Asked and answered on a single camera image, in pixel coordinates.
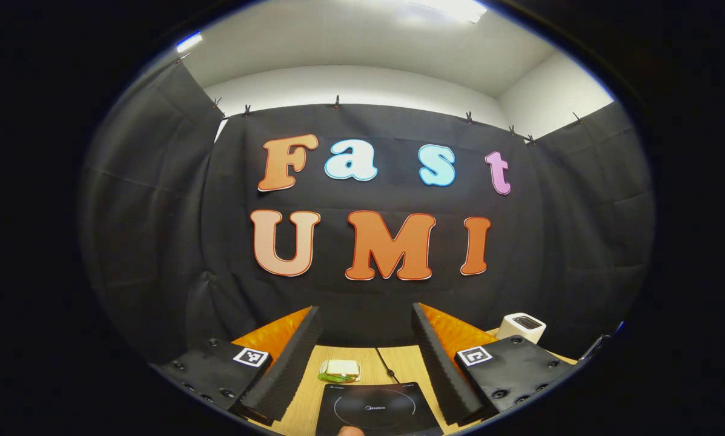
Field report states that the black backdrop cloth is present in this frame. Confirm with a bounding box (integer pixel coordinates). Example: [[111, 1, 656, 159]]
[[78, 58, 657, 370]]

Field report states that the white toaster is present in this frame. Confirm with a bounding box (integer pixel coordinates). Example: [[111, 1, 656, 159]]
[[495, 312, 547, 345]]

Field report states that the black power cable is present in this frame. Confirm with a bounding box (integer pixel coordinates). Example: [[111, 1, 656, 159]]
[[374, 347, 401, 385]]

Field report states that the white sandwich plate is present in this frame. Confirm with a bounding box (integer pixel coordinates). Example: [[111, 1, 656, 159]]
[[319, 360, 363, 384]]

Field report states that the sandwich with lettuce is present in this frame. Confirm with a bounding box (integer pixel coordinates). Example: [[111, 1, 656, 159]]
[[318, 359, 361, 383]]

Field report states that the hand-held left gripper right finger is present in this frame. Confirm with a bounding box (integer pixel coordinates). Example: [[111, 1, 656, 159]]
[[410, 302, 578, 427]]

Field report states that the row of black cloth clips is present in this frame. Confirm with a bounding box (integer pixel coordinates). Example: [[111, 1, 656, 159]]
[[177, 53, 584, 146]]

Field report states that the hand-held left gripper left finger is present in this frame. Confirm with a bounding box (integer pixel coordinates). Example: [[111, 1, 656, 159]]
[[149, 305, 325, 426]]

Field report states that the black induction cooktop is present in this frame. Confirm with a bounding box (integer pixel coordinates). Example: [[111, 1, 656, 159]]
[[315, 381, 445, 436]]

